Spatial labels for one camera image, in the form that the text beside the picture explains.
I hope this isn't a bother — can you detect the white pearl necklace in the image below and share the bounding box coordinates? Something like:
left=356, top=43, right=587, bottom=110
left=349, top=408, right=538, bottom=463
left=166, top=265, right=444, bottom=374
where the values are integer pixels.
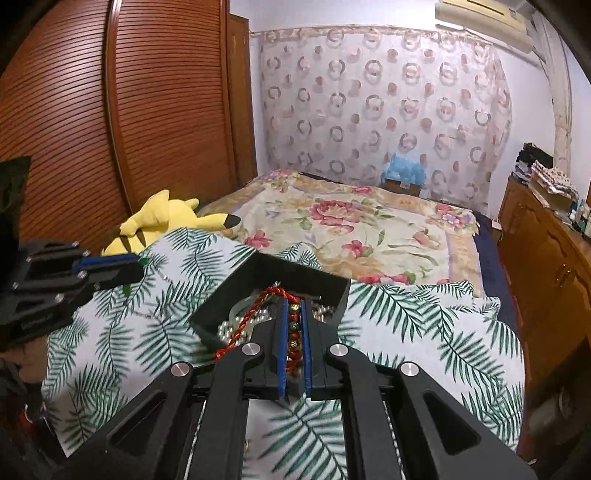
left=215, top=305, right=339, bottom=348

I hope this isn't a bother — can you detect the red cord beaded bracelet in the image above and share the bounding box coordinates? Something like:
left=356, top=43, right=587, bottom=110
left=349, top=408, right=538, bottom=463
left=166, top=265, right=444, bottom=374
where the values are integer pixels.
left=215, top=285, right=308, bottom=376

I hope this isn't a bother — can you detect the brown cardboard box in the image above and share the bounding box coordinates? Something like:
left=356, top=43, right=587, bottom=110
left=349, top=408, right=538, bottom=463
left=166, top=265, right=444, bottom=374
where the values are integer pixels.
left=531, top=184, right=578, bottom=214

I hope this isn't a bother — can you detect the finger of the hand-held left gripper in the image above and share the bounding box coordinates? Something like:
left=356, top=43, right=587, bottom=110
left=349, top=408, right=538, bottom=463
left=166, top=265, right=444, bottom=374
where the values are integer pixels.
left=0, top=265, right=145, bottom=317
left=18, top=239, right=140, bottom=278

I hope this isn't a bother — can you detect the stack of dark folded clothes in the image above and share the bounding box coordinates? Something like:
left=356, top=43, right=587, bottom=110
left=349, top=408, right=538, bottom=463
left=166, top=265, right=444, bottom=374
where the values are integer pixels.
left=514, top=142, right=556, bottom=180

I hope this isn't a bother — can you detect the wooden louvered wardrobe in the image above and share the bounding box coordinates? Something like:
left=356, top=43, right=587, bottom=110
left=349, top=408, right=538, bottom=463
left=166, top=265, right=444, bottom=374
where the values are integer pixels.
left=0, top=0, right=258, bottom=260

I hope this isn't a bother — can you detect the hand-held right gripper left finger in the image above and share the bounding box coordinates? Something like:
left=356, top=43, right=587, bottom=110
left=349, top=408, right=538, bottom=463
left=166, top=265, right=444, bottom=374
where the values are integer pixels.
left=53, top=295, right=296, bottom=480

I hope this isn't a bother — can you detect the floral folded cloth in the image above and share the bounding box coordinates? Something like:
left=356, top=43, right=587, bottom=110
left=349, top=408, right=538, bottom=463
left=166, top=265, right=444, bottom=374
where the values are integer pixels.
left=529, top=159, right=581, bottom=200

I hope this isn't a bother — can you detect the green leaf print cloth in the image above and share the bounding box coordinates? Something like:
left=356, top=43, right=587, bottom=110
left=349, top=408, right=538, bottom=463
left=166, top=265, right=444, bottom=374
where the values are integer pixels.
left=41, top=226, right=528, bottom=480

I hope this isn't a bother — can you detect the floral blanket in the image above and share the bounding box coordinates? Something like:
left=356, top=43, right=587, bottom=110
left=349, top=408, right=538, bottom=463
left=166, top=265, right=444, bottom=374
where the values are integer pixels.
left=198, top=168, right=486, bottom=297

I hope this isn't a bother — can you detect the circle print sheer curtain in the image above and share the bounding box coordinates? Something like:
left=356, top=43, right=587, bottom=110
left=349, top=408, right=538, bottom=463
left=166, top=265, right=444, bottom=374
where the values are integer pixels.
left=249, top=27, right=514, bottom=214

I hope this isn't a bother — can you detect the row of cosmetic bottles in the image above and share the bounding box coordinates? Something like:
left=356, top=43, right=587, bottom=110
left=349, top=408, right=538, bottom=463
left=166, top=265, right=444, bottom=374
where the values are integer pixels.
left=570, top=200, right=591, bottom=237

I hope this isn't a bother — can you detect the blue plush toy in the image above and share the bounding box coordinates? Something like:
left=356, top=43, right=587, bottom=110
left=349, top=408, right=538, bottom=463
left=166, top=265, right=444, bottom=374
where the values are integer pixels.
left=383, top=152, right=428, bottom=186

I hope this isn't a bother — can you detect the small cardboard box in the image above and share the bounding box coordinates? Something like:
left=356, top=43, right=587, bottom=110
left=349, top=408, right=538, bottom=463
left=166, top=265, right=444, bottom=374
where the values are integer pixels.
left=385, top=179, right=424, bottom=198

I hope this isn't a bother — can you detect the beige tied window curtain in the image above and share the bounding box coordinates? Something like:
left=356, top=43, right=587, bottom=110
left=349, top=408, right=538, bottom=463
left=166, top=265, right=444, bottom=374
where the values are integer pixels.
left=530, top=13, right=579, bottom=172

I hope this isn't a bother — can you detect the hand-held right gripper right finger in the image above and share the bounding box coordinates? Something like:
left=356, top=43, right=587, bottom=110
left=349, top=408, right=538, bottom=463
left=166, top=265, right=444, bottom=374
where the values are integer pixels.
left=300, top=294, right=539, bottom=480

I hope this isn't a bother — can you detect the pale green jade bangle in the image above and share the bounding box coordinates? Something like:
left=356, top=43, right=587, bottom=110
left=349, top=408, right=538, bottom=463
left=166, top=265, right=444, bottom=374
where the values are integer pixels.
left=233, top=298, right=264, bottom=319

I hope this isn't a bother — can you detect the yellow plush toy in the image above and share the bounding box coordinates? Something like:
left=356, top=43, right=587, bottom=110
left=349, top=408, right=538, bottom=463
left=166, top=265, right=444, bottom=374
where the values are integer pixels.
left=102, top=189, right=242, bottom=257

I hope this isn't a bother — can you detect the wooden sideboard cabinet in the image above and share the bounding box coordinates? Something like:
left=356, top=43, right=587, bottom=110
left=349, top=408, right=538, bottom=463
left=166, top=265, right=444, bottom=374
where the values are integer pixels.
left=498, top=173, right=591, bottom=381

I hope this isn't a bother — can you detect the black square storage box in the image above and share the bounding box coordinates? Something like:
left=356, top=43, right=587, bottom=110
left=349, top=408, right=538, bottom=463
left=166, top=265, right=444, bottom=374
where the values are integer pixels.
left=189, top=251, right=351, bottom=357

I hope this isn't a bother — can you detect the cream wall air conditioner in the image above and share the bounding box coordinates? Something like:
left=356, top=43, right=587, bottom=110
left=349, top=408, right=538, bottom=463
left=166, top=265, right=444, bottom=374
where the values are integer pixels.
left=435, top=0, right=535, bottom=52

